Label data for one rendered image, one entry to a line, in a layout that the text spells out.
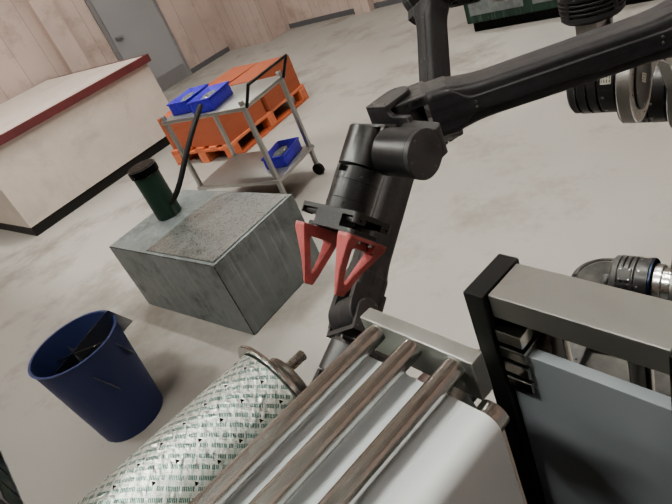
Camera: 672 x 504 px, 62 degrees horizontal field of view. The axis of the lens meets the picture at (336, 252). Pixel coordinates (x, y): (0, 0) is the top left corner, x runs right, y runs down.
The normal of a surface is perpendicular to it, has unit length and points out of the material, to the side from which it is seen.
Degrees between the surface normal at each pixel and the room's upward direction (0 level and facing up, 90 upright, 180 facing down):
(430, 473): 0
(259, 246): 90
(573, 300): 0
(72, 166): 90
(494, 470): 90
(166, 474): 32
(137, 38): 90
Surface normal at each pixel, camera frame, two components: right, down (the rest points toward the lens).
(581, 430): -0.68, 0.59
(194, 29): 0.76, 0.10
